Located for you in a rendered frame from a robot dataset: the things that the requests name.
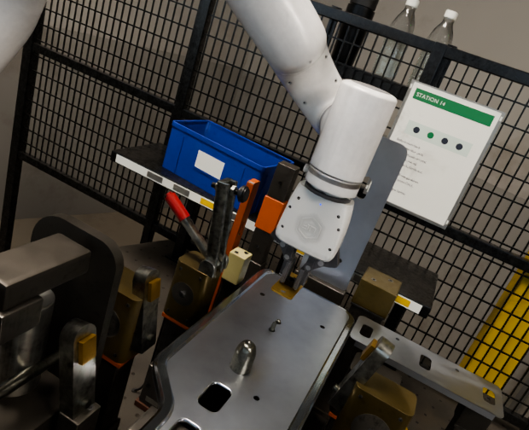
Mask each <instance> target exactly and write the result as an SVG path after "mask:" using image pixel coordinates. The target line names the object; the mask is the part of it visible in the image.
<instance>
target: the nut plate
mask: <svg viewBox="0 0 529 430"><path fill-rule="evenodd" d="M294 277H295V278H296V277H297V275H296V274H294V273H293V272H291V274H290V276H288V277H287V278H286V280H285V282H283V283H281V282H279V281H280V279H279V280H278V281H277V282H276V283H275V284H274V285H273V286H272V287H271V290H272V291H274V292H275V293H278V294H280V295H281V296H283V297H284V298H286V299H292V298H293V297H294V296H295V295H296V294H297V293H298V291H299V290H300V289H301V288H302V287H303V286H301V285H300V286H299V287H298V289H297V290H294V289H293V285H294V282H295V280H296V279H295V278H294ZM281 290H282V291H285V292H286V293H284V292H282V291H281Z"/></svg>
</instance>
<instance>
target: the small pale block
mask: <svg viewBox="0 0 529 430"><path fill-rule="evenodd" d="M252 256H253V255H252V254H251V253H249V252H247V251H245V250H243V249H242V248H240V247H236V248H235V249H233V250H232V251H230V254H229V263H228V265H227V268H226V269H225V270H224V272H223V274H222V278H221V280H222V281H223V282H222V285H221V288H220V290H219V293H218V297H217V299H216V302H215V305H214V307H215V306H216V305H218V304H219V303H220V302H221V301H222V300H224V299H225V298H226V297H227V296H229V295H230V294H231V293H232V292H234V291H235V290H236V289H237V288H238V287H239V284H240V283H241V282H242V281H243V279H244V277H245V275H246V272H247V268H248V266H249V263H250V260H251V257H252ZM214 307H213V308H214Z"/></svg>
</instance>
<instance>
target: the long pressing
mask: <svg viewBox="0 0 529 430"><path fill-rule="evenodd" d="M280 278H281V275H279V274H277V273H275V272H274V271H273V270H270V269H262V270H259V271H257V272H256V273H255V274H254V275H253V276H251V277H250V278H249V279H248V280H246V281H245V282H244V283H243V284H242V285H240V287H238V288H237V289H236V290H235V291H234V292H232V293H231V294H230V295H229V296H227V297H226V298H225V299H224V300H222V301H221V302H220V303H219V304H218V305H216V306H215V307H214V308H213V309H211V310H210V311H209V312H208V313H207V314H206V315H205V316H203V317H202V318H201V319H200V320H199V321H197V322H196V323H195V324H194V325H192V326H191V327H190V328H189V329H187V330H186V331H185V332H184V333H183V334H181V335H180V336H179V337H177V338H176V339H175V340H174V341H173V342H172V343H171V344H170V345H169V346H167V347H166V348H165V349H164V350H162V351H161V352H160V353H159V354H158V355H157V356H156V358H155V360H154V364H153V367H152V376H153V380H154V388H155V392H156V397H157V402H158V410H157V411H156V413H155V414H154V415H153V416H152V417H151V418H150V419H149V420H148V421H147V422H146V423H145V424H144V425H143V426H142V427H141V428H140V429H139V430H172V429H173V428H174V427H175V426H176V425H177V424H178V423H179V422H181V421H183V422H186V423H188V424H189V425H190V426H192V427H194V428H195V429H196V430H301V428H302V427H303V425H304V423H305V420H306V418H307V417H308V415H309V414H310V412H311V409H312V407H313V405H314V403H315V402H316V400H317V397H318V395H319V393H320V391H321V390H322V388H323V386H324V384H325V382H326V380H327V379H328V376H329V374H330V372H331V370H332V368H333V367H334V364H335V362H336V360H337V358H338V356H339V355H340V353H341V351H342V349H343V347H344V345H345V343H346V341H347V339H348V337H349V335H350V333H351V331H352V329H353V327H354V325H355V320H354V318H353V316H352V315H351V313H350V312H348V311H347V310H346V309H344V308H342V307H341V306H339V305H337V304H335V303H333V302H331V301H329V300H327V299H325V298H324V297H322V296H320V295H318V294H316V293H313V292H312V291H310V290H308V289H306V288H304V287H302V288H301V289H300V290H299V291H298V293H297V294H296V295H295V296H294V297H293V298H292V299H286V298H284V297H283V296H281V295H280V294H278V293H275V292H274V291H272V290H271V287H272V286H273V285H274V284H275V283H276V282H277V281H278V280H279V279H280ZM261 293H263V294H264V296H262V295H260V294H261ZM277 319H280V320H281V324H277V325H276V327H275V329H274V330H275V332H271V331H270V330H269V328H270V326H271V324H272V323H273V322H274V321H276V320H277ZM320 326H324V328H321V327H320ZM243 340H250V341H252V342H253V343H254V344H255V345H256V357H255V359H254V361H253V365H252V368H251V369H250V372H249V374H247V375H238V374H236V373H235V372H233V371H232V370H231V368H230V362H231V359H232V357H233V355H234V352H235V349H236V347H237V346H238V345H239V344H240V343H241V342H242V341H243ZM212 385H218V386H221V387H222V388H223V389H224V390H226V391H227V392H229V394H230V396H229V398H228V399H227V400H226V401H225V403H224V404H223V405H222V407H221V408H220V409H219V410H218V411H217V412H211V411H210V410H207V409H206V408H204V407H203V406H201V405H200V404H199V399H200V398H201V397H202V396H203V395H204V393H205V392H206V391H207V390H208V389H209V388H210V387H211V386H212ZM254 396H256V397H258V398H259V401H257V400H255V399H254V398H253V397H254Z"/></svg>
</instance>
